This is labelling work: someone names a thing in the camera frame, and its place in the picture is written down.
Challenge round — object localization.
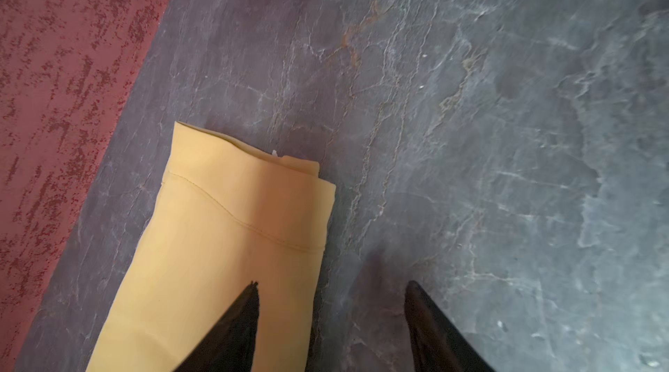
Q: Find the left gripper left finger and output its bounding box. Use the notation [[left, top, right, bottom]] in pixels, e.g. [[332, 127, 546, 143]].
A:
[[174, 281, 260, 372]]

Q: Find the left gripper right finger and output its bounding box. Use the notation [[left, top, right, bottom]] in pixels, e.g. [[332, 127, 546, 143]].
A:
[[404, 281, 494, 372]]

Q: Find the yellow skirt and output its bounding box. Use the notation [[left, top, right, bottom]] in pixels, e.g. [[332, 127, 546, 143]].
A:
[[88, 122, 336, 371]]

